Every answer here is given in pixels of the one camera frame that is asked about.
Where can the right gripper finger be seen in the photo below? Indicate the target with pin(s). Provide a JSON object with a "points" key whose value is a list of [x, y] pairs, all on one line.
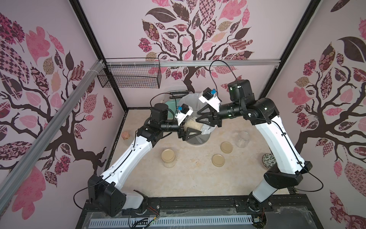
{"points": [[210, 120], [207, 110]]}

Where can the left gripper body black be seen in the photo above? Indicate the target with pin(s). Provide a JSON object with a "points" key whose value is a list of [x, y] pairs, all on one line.
{"points": [[173, 128]]}

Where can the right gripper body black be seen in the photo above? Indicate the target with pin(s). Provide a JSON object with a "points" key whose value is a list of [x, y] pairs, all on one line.
{"points": [[213, 116]]}

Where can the glass jar tan lid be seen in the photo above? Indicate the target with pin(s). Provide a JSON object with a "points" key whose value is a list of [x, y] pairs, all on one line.
{"points": [[191, 123], [242, 139], [168, 158]]}

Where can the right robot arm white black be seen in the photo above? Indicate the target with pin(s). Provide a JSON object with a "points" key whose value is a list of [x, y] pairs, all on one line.
{"points": [[289, 166]]}

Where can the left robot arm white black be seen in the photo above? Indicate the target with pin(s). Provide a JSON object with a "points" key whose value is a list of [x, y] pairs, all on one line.
{"points": [[105, 190]]}

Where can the white trash bag liner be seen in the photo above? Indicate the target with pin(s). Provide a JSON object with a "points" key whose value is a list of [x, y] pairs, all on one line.
{"points": [[192, 100]]}

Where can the mint green toaster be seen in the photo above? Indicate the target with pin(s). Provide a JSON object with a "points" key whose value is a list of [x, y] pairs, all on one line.
{"points": [[173, 97]]}

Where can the small jar pink lid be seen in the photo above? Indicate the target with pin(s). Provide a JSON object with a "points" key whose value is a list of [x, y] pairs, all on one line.
{"points": [[125, 135]]}

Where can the patterned ball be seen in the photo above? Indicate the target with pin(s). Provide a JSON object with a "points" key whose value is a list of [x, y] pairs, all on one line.
{"points": [[268, 160]]}

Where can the black wire basket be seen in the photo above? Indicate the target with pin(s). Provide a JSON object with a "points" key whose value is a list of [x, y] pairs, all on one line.
{"points": [[131, 73]]}

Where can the white slotted cable duct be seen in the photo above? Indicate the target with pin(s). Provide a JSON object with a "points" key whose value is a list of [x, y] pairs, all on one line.
{"points": [[169, 222]]}

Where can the aluminium rail back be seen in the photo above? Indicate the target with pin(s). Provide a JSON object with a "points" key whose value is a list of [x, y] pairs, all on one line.
{"points": [[204, 63]]}

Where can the aluminium rail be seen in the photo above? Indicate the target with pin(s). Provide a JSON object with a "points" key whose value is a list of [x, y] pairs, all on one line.
{"points": [[204, 63], [28, 161]]}

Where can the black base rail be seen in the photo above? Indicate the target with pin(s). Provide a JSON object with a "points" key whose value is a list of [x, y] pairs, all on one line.
{"points": [[278, 212]]}

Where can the aluminium rail left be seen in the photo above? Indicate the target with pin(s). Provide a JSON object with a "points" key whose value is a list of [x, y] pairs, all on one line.
{"points": [[28, 161]]}

